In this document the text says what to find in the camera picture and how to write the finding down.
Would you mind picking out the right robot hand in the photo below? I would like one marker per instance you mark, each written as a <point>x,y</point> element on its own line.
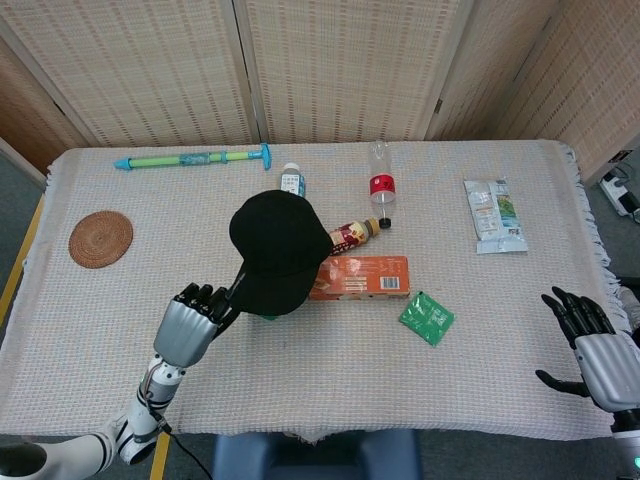
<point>605,360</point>

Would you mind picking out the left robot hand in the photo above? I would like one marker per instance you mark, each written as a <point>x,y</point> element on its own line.
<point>185,330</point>

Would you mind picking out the black baseball cap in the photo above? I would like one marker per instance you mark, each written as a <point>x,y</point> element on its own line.
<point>280,240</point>

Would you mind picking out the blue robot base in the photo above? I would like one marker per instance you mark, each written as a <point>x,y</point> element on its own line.
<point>320,457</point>

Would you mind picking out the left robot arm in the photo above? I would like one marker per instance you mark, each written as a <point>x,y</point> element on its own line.
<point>140,415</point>

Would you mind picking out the round woven rattan coaster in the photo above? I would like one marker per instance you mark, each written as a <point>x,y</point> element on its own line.
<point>101,239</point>

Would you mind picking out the beige woven tablecloth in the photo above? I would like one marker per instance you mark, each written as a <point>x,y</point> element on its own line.
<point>320,380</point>

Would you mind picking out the white power strip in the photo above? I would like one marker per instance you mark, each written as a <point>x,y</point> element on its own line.
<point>620,192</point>

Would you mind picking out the green and blue water squirter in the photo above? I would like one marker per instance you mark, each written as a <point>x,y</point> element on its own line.
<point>190,159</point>

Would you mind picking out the white snack bag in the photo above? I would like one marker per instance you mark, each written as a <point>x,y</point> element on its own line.
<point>495,215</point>

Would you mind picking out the green sachet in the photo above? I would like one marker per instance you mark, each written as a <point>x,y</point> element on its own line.
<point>427,319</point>

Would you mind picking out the small bottle with white cap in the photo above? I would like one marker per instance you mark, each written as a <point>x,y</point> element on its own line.
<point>292,181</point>

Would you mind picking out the brown bottle with black cap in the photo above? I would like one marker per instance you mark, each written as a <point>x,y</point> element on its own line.
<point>350,236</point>

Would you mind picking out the orange biscuit box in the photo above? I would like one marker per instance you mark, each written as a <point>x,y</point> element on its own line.
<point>370,280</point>

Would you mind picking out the clear bottle with red label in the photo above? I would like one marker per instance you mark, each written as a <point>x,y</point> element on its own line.
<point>382,185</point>

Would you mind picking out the woven folding screen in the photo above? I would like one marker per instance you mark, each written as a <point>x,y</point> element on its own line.
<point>150,70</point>

